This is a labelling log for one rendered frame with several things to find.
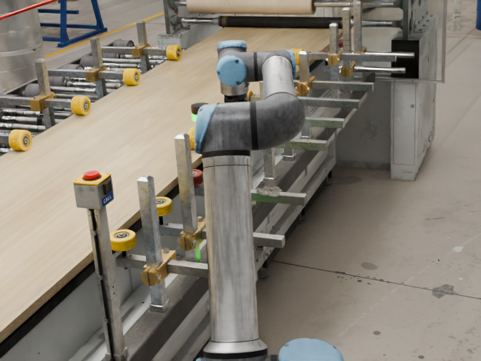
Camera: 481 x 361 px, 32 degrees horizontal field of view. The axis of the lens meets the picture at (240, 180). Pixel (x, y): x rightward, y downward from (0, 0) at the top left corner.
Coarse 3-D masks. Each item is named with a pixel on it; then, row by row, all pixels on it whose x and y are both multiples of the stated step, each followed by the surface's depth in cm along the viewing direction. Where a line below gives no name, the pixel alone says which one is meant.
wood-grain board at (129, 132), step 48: (192, 48) 466; (288, 48) 452; (144, 96) 382; (192, 96) 377; (48, 144) 327; (96, 144) 324; (144, 144) 320; (0, 192) 283; (48, 192) 281; (0, 240) 248; (48, 240) 246; (0, 288) 220; (48, 288) 219; (0, 336) 200
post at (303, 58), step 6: (300, 54) 357; (306, 54) 357; (300, 60) 358; (306, 60) 357; (300, 66) 359; (306, 66) 358; (300, 72) 360; (306, 72) 359; (300, 78) 361; (306, 78) 360; (300, 96) 364; (306, 96) 363; (306, 108) 365; (306, 114) 366; (306, 126) 369; (306, 132) 370
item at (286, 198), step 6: (198, 186) 288; (198, 192) 287; (204, 192) 287; (252, 192) 280; (282, 192) 278; (252, 198) 281; (258, 198) 280; (264, 198) 279; (270, 198) 278; (276, 198) 277; (282, 198) 276; (288, 198) 276; (294, 198) 275; (300, 198) 274; (306, 198) 276; (294, 204) 276; (300, 204) 275
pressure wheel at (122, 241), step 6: (114, 234) 245; (120, 234) 244; (126, 234) 245; (132, 234) 244; (114, 240) 242; (120, 240) 241; (126, 240) 241; (132, 240) 243; (114, 246) 242; (120, 246) 241; (126, 246) 242; (132, 246) 243
